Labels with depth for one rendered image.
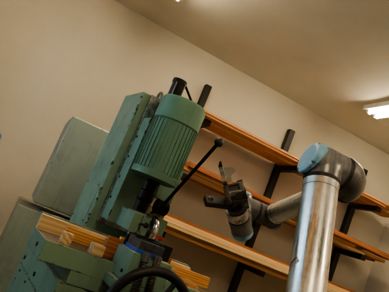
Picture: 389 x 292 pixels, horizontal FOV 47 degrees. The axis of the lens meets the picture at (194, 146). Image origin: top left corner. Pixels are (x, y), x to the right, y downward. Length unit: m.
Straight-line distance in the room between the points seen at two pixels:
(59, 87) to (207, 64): 1.39
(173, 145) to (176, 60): 2.72
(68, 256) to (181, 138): 0.55
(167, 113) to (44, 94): 2.46
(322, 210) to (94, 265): 0.70
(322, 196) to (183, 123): 0.54
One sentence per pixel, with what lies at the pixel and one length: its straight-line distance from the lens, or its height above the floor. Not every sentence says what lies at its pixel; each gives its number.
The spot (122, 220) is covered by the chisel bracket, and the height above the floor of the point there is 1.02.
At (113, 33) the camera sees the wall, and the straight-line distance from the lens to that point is 4.14.
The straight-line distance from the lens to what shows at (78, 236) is 1.56.
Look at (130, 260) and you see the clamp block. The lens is 1.37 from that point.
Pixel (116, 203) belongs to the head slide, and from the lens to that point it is 1.68.
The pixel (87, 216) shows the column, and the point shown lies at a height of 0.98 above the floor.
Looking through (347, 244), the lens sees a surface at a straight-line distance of 4.53.
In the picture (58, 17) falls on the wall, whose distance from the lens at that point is 4.12.
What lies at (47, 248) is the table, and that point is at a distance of 1.39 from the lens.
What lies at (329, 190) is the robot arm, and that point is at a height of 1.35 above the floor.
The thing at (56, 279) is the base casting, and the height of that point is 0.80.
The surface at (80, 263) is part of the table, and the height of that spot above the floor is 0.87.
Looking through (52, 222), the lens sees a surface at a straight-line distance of 1.56.
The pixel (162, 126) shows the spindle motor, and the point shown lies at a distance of 1.58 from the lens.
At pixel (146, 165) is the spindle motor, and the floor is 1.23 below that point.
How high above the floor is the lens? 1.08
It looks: 10 degrees up
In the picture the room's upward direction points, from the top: 22 degrees clockwise
